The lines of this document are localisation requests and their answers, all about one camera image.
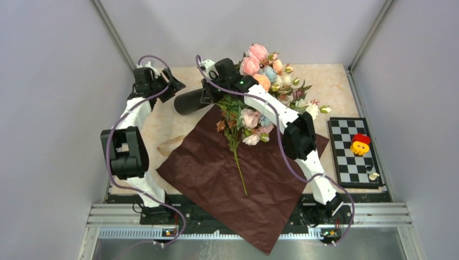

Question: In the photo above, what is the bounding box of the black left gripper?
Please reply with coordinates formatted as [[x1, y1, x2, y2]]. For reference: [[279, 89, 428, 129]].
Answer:
[[150, 68, 185, 103]]

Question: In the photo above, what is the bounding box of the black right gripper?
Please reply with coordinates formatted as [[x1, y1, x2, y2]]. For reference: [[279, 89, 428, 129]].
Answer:
[[200, 74, 229, 105]]

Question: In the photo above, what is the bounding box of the black cylindrical vase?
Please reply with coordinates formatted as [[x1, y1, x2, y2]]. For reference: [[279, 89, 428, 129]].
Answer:
[[174, 88, 209, 115]]

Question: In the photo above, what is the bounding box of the colourful artificial flower bunch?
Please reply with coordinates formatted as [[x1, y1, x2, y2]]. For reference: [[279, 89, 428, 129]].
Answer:
[[215, 43, 332, 146]]

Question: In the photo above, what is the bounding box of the brown small rose stem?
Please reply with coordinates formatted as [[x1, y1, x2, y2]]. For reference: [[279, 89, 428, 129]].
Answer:
[[216, 118, 248, 196]]

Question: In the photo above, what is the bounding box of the beige satin ribbon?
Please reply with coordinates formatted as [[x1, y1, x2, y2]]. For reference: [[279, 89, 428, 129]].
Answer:
[[156, 135, 185, 157]]

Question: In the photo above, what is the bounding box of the red paper bouquet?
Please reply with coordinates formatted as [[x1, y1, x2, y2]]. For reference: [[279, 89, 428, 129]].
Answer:
[[156, 106, 330, 256]]

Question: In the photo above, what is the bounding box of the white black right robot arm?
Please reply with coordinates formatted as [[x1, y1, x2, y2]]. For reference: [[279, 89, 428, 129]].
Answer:
[[195, 55, 343, 223]]

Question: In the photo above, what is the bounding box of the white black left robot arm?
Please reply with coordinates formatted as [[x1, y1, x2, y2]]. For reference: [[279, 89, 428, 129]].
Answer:
[[100, 65, 185, 224]]

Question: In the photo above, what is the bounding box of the red yellow toy block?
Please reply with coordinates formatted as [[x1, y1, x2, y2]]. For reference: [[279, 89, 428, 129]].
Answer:
[[350, 133, 371, 156]]

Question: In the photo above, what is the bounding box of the black white checkerboard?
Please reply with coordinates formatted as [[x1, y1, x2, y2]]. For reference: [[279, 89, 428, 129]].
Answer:
[[327, 117, 383, 189]]

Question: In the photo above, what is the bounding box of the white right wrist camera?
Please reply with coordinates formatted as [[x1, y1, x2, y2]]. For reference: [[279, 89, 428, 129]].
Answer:
[[200, 60, 218, 78]]

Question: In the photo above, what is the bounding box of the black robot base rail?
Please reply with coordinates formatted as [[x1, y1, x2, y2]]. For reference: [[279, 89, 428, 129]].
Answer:
[[137, 193, 354, 235]]

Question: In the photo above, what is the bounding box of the white toothed cable duct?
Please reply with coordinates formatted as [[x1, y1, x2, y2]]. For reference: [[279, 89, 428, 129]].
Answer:
[[98, 227, 338, 241]]

